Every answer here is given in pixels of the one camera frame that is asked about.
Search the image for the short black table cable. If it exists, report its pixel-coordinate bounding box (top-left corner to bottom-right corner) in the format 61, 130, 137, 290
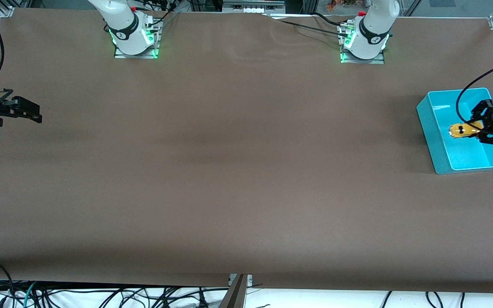
313, 12, 350, 27

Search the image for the teal plastic bin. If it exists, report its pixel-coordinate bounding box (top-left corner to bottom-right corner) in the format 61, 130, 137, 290
416, 88, 493, 175

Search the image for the yellow beetle toy car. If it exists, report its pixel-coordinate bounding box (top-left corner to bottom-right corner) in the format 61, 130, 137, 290
450, 121, 483, 140

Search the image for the white power strip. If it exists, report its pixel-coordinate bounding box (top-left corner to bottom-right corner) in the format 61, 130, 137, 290
223, 0, 285, 13

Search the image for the aluminium frame post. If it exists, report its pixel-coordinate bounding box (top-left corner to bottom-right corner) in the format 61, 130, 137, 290
219, 274, 249, 308

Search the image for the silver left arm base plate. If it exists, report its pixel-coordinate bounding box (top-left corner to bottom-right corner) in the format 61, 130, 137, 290
340, 21, 385, 65

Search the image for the long black table cable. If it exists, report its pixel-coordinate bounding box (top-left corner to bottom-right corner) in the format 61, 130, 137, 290
261, 13, 350, 37

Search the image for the teal floor cable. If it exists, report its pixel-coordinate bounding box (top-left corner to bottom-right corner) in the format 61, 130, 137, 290
23, 281, 37, 308

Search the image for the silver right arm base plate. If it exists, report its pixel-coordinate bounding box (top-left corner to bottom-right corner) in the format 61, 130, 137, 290
114, 19, 160, 59

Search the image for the orange background object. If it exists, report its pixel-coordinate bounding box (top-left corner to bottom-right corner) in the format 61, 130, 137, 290
326, 0, 358, 11

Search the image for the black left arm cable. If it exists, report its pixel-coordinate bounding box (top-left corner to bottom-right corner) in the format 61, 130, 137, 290
456, 58, 493, 124

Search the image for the brown table cover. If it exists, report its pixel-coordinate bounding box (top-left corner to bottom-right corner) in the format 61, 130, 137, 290
0, 8, 493, 293

